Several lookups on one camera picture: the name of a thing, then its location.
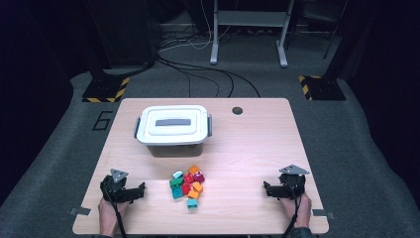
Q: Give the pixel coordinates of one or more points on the green toy block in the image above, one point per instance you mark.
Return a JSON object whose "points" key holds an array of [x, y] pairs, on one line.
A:
{"points": [[176, 181]]}

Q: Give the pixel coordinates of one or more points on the light blue toy block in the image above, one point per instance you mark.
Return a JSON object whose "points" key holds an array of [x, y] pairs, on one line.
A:
{"points": [[178, 174]]}

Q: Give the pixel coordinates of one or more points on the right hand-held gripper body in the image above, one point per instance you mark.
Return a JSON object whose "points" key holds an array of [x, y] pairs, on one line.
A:
{"points": [[292, 186]]}

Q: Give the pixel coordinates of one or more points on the person's left hand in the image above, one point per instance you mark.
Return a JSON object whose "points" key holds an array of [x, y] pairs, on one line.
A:
{"points": [[109, 214]]}

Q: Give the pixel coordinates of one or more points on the white metal desk frame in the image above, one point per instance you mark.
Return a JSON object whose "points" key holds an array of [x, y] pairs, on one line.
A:
{"points": [[251, 18]]}

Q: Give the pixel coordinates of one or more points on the black yellow striped stand base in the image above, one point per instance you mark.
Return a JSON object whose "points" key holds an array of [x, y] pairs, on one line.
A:
{"points": [[104, 90], [323, 88]]}

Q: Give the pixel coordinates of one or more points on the black equipment cabinet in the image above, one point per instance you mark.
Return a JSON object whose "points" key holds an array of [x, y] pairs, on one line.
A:
{"points": [[125, 33]]}

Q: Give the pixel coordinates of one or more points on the round dark table grommet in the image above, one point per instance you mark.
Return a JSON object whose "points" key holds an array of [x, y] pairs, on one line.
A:
{"points": [[237, 110]]}

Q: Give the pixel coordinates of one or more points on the dark curtain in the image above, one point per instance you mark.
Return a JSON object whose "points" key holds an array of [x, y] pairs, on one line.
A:
{"points": [[29, 99], [386, 82]]}

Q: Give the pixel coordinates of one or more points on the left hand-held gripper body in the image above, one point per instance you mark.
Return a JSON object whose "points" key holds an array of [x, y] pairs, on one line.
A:
{"points": [[114, 190]]}

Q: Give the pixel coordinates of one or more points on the transparent brown plastic storage box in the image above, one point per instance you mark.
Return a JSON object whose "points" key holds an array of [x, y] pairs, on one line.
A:
{"points": [[175, 150]]}

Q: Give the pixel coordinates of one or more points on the grey tape strip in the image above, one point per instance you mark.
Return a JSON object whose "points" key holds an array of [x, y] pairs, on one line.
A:
{"points": [[320, 213], [80, 211]]}

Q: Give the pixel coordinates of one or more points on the person's right hand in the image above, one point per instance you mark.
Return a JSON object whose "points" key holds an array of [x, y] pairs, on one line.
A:
{"points": [[300, 213]]}

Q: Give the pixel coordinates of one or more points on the red toy block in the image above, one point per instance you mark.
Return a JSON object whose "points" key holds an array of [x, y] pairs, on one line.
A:
{"points": [[188, 178], [186, 189]]}

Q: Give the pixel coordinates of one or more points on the magenta toy block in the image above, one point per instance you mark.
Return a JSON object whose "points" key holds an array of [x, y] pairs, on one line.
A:
{"points": [[199, 177]]}

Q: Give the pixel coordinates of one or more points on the teal toy block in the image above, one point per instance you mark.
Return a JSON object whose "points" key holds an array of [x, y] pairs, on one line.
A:
{"points": [[177, 192], [192, 203]]}

